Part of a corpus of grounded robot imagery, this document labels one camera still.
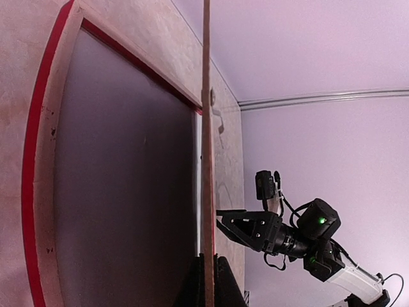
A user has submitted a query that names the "right aluminium corner post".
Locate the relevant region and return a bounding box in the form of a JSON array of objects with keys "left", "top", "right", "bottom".
[{"left": 238, "top": 88, "right": 408, "bottom": 111}]

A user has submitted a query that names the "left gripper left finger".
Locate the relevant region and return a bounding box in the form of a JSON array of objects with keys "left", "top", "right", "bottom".
[{"left": 173, "top": 253, "right": 205, "bottom": 307}]

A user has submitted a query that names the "red wooden picture frame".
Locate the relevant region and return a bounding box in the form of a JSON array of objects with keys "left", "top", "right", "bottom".
[{"left": 21, "top": 1, "right": 202, "bottom": 306}]

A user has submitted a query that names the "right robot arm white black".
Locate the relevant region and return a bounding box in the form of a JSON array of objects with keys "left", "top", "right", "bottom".
[{"left": 217, "top": 198, "right": 390, "bottom": 306}]

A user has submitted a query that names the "brown backing board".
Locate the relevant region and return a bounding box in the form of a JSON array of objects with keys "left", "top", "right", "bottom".
[{"left": 201, "top": 0, "right": 215, "bottom": 306}]

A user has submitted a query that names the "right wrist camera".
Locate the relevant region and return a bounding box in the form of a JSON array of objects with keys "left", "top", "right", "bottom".
[{"left": 255, "top": 170, "right": 284, "bottom": 216}]

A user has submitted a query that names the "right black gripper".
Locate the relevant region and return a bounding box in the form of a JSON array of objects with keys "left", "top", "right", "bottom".
[{"left": 216, "top": 209, "right": 309, "bottom": 258}]

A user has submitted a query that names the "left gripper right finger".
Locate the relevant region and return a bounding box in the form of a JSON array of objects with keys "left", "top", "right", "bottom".
[{"left": 213, "top": 255, "right": 246, "bottom": 307}]

